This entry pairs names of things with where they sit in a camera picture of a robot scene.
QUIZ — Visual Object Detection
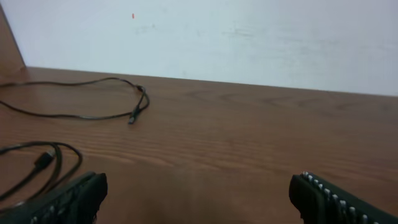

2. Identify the black USB cable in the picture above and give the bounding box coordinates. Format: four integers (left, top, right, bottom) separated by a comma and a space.
0, 141, 83, 202

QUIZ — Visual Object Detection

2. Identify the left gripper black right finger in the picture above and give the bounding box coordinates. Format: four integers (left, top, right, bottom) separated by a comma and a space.
289, 171, 397, 224

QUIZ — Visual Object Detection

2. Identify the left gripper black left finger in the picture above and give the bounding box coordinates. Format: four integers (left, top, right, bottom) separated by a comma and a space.
1, 172, 108, 224

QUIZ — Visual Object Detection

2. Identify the long black cable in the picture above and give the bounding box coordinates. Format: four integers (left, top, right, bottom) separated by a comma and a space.
0, 77, 150, 125

